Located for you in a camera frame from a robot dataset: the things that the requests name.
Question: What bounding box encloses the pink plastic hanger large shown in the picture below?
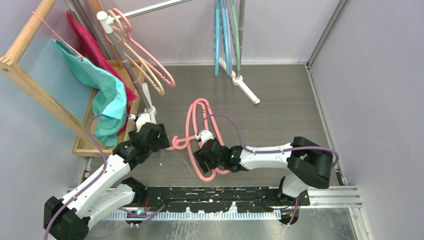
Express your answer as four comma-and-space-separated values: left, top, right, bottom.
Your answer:
166, 98, 216, 182

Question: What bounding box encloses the beige plastic hanger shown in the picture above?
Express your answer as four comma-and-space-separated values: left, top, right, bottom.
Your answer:
106, 9, 166, 97

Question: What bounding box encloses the green wire hanger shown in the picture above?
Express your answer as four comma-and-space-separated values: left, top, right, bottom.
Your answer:
229, 0, 241, 71

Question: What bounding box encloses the purple wire hanger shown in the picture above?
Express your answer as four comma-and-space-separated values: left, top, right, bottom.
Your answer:
223, 0, 233, 74

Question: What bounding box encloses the light blue wire hanger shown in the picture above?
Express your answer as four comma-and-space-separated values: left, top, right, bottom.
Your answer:
218, 0, 230, 75

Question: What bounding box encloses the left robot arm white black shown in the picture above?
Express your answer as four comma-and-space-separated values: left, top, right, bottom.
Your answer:
43, 122, 170, 240

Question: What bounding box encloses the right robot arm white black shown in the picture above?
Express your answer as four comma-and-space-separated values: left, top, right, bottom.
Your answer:
193, 136, 339, 206

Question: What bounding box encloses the teal cloth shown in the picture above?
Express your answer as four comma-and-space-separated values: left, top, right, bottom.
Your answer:
53, 39, 127, 147

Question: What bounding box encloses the magenta cloth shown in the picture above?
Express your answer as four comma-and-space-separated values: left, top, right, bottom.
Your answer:
66, 10, 137, 136

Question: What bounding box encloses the white metal clothes rack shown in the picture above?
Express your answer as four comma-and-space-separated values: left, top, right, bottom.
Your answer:
96, 0, 260, 116

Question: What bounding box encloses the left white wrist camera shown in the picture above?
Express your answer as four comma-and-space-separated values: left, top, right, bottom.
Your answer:
128, 112, 154, 132

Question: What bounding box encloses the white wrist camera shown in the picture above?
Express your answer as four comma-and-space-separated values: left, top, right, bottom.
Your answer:
194, 129, 214, 144
128, 112, 154, 132

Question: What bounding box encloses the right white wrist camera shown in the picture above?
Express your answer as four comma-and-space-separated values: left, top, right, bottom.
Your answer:
194, 129, 214, 144

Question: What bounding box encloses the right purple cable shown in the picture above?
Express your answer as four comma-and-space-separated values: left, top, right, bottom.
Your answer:
198, 113, 340, 227

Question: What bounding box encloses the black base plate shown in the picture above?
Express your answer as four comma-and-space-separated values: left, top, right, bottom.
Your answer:
126, 186, 295, 213

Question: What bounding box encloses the aluminium rail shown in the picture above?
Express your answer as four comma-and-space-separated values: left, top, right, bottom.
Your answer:
302, 186, 363, 209

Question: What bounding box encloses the wooden frame rack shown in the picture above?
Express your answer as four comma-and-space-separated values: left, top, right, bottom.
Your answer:
0, 0, 97, 151

